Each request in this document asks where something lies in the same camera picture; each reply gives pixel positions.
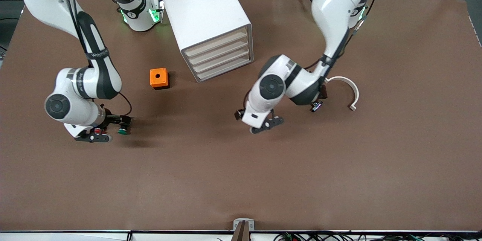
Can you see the white curved bracket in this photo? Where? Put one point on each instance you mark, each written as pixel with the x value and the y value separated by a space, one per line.
pixel 348 82

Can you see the red push button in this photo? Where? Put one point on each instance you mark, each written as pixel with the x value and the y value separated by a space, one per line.
pixel 98 131

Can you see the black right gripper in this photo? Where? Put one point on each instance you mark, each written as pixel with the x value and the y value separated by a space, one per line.
pixel 112 120

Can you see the brown table cover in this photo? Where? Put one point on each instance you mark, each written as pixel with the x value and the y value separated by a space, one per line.
pixel 226 165

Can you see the orange box with hole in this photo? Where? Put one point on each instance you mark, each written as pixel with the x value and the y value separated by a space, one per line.
pixel 153 79

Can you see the brown terminal block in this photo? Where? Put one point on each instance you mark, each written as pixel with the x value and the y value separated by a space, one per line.
pixel 324 93

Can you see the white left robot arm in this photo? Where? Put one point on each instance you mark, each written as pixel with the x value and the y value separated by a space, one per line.
pixel 331 7

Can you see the small purple metal connector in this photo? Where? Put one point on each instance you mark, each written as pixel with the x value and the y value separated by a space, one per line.
pixel 317 107

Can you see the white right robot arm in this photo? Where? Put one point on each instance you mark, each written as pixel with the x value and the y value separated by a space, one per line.
pixel 86 83

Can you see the green push button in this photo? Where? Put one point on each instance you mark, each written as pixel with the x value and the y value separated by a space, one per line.
pixel 122 131

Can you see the white table edge rail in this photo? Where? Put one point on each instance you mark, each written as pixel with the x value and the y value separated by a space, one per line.
pixel 56 236

